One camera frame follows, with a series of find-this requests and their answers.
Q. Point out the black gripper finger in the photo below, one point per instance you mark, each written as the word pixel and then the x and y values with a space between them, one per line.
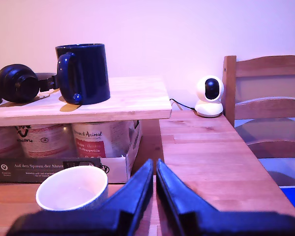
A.
pixel 137 196
pixel 172 196

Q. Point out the blue white cartoon mug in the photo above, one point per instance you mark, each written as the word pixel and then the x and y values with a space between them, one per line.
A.
pixel 71 186

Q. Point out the white pet food can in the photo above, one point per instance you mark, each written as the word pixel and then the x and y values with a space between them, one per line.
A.
pixel 100 140
pixel 2 142
pixel 46 140

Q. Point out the light wooden board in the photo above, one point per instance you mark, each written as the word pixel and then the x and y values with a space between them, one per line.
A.
pixel 137 98

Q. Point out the dark printed cardboard tray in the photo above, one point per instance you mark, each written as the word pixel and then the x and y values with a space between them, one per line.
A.
pixel 39 169

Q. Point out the dark blue glossy mug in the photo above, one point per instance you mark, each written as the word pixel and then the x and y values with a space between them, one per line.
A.
pixel 91 73

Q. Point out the wooden ladder-back chair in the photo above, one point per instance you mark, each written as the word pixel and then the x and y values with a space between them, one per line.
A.
pixel 260 66

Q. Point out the black over-ear headphones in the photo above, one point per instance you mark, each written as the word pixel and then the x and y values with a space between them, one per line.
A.
pixel 14 82

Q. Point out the white dome security camera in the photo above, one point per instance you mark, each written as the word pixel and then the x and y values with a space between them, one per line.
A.
pixel 209 108

